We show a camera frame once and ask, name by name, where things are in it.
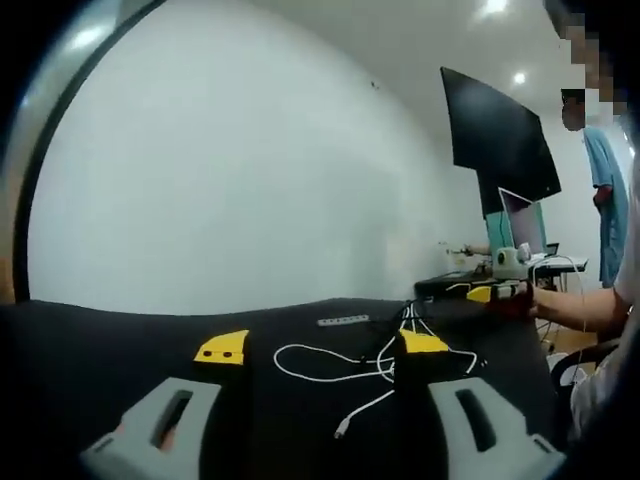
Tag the black side table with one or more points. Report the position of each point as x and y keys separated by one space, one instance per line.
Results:
x=445 y=287

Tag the round ceiling light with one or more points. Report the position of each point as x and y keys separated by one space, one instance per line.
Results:
x=520 y=78
x=495 y=7

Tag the large black monitor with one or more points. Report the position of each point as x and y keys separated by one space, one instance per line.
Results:
x=495 y=130

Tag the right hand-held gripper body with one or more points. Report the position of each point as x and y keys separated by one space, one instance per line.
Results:
x=507 y=262

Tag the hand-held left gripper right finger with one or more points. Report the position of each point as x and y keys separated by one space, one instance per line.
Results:
x=450 y=410

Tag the person's white shirt torso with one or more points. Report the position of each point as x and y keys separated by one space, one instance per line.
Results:
x=610 y=390

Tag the open silver laptop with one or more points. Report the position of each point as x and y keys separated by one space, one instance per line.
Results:
x=525 y=225

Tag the person's right hand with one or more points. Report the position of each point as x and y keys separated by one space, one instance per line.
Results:
x=515 y=302

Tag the teal board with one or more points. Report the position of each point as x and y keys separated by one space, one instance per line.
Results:
x=495 y=230

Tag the white desk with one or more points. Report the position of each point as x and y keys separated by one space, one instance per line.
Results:
x=560 y=264

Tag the black office chair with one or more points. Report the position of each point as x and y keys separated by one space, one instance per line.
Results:
x=575 y=362

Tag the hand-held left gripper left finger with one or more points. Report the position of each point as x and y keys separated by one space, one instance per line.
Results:
x=145 y=415

